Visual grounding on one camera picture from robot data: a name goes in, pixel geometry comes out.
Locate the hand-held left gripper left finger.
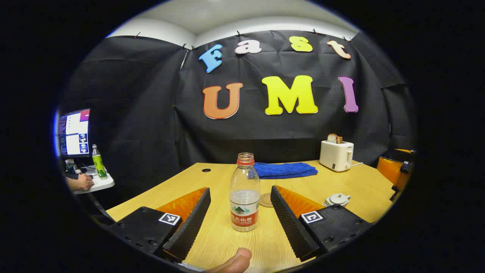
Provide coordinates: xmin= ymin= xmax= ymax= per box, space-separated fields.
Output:
xmin=108 ymin=187 xmax=211 ymax=263

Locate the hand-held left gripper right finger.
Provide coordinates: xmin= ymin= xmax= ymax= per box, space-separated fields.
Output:
xmin=270 ymin=185 xmax=374 ymax=262

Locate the clear plastic water bottle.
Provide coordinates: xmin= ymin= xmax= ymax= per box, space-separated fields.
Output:
xmin=229 ymin=153 xmax=261 ymax=232

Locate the green drink bottle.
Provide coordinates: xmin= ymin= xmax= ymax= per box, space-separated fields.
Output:
xmin=91 ymin=144 xmax=108 ymax=179

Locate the folded blue towel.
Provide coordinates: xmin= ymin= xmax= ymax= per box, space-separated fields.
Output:
xmin=253 ymin=162 xmax=319 ymax=179

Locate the white toaster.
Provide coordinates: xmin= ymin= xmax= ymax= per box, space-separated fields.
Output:
xmin=319 ymin=140 xmax=354 ymax=172

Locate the white side table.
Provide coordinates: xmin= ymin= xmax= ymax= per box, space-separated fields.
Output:
xmin=72 ymin=167 xmax=115 ymax=195

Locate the black backdrop cloth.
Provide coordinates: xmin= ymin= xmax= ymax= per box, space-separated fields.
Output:
xmin=57 ymin=30 xmax=417 ymax=198

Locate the computer monitor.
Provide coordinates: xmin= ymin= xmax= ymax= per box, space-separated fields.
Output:
xmin=57 ymin=109 xmax=91 ymax=158

